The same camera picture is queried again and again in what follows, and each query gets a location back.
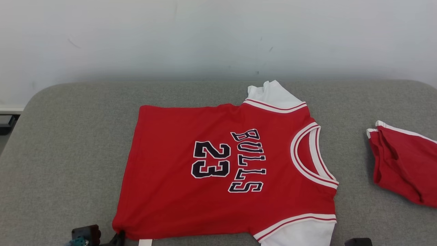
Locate red Bulls basketball jersey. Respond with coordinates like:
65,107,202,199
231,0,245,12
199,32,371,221
112,80,339,246

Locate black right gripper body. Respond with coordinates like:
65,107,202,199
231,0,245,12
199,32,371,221
345,238,373,246

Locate red Bulls basketball shorts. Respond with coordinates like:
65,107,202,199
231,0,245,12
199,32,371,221
366,120,437,209

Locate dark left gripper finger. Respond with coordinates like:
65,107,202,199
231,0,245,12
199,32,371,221
101,231,126,246

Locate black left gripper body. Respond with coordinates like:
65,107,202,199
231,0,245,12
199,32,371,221
71,224,101,246

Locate dark floor object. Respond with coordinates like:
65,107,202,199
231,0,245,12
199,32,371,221
0,114,19,136

